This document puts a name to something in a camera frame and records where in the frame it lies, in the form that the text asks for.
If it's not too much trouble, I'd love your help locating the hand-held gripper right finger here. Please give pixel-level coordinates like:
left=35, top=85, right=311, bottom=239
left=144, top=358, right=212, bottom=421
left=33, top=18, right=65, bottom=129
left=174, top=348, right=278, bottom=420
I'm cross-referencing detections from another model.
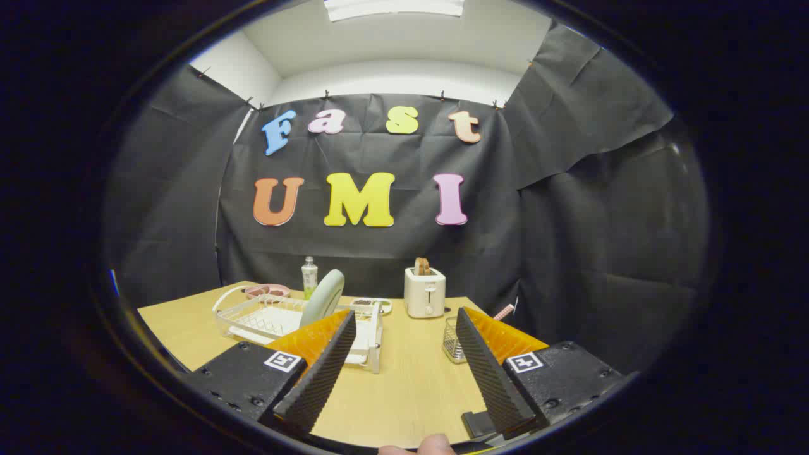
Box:
left=455, top=306, right=630, bottom=440

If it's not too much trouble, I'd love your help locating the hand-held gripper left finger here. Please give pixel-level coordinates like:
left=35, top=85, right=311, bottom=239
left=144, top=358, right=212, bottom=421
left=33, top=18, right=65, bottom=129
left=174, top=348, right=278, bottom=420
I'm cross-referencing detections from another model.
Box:
left=183, top=308, right=358, bottom=438

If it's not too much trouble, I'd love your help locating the metal wire basket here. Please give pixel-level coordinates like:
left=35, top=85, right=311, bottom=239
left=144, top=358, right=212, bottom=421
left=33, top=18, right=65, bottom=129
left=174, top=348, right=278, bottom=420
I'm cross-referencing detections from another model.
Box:
left=442, top=316, right=468, bottom=364

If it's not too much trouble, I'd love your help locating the white wire dish rack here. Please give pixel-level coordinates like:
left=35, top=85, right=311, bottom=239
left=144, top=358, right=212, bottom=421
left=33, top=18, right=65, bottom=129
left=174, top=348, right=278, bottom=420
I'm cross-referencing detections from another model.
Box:
left=212, top=284, right=385, bottom=375

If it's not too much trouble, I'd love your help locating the pale green plate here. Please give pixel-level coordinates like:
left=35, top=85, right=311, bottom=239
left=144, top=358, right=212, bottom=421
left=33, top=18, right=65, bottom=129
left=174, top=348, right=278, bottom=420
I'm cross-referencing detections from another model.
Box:
left=298, top=269, right=346, bottom=328

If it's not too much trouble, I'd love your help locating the pink plate with food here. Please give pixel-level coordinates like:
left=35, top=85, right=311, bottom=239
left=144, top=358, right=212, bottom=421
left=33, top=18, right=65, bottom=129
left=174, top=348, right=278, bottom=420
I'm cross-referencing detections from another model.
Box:
left=244, top=284, right=291, bottom=300

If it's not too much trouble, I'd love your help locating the white and green bottle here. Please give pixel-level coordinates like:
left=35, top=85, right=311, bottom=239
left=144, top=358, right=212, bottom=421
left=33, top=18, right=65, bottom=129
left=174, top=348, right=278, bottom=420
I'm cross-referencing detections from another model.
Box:
left=301, top=256, right=319, bottom=300

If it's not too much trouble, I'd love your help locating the white toaster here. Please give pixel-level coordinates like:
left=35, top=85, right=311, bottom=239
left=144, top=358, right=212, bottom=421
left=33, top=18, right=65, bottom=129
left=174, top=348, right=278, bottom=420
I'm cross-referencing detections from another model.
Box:
left=404, top=267, right=447, bottom=319

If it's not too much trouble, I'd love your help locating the ceiling light panel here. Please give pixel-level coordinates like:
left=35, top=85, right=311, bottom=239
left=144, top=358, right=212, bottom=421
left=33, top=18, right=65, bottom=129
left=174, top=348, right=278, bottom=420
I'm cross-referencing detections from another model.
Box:
left=324, top=0, right=466, bottom=23

